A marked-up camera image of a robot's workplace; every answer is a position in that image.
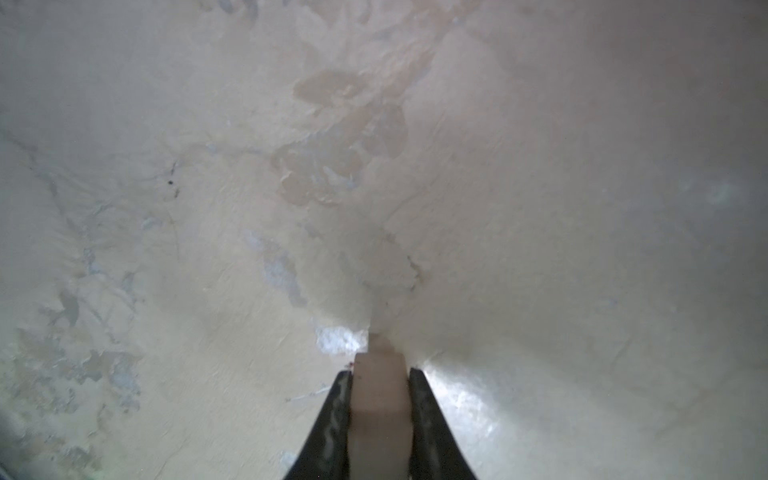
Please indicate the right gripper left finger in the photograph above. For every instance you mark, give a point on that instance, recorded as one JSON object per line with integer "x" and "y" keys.
{"x": 324, "y": 454}

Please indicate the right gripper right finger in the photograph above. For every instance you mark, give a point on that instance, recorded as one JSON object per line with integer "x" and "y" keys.
{"x": 435, "y": 452}

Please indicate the small square wood block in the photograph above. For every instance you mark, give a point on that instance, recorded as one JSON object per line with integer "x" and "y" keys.
{"x": 380, "y": 432}

